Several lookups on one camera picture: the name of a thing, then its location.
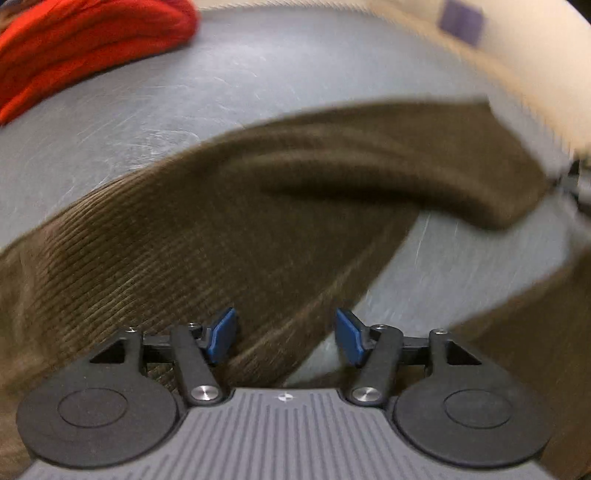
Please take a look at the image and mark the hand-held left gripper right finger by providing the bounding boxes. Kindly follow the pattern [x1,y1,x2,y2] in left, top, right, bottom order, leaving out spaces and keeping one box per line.
[335,308,483,407]

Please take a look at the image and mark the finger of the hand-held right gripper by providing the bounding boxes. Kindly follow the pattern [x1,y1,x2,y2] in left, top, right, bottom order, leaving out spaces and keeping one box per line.
[569,161,591,205]

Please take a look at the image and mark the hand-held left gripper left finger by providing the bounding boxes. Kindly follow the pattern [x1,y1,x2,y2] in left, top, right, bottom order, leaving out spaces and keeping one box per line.
[90,308,239,407]

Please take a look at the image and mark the olive corduroy pants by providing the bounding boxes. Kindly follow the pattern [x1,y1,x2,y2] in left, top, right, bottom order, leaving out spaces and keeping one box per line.
[0,95,591,480]

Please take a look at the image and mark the purple board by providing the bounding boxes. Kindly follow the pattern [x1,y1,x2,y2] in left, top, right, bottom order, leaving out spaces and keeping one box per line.
[438,0,486,45]

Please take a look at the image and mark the red folded blanket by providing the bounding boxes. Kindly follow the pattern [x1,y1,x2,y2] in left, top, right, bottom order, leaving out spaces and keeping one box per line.
[0,0,200,126]

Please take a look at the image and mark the wooden bed frame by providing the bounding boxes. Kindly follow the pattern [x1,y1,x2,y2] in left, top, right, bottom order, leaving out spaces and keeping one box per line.
[365,0,591,158]

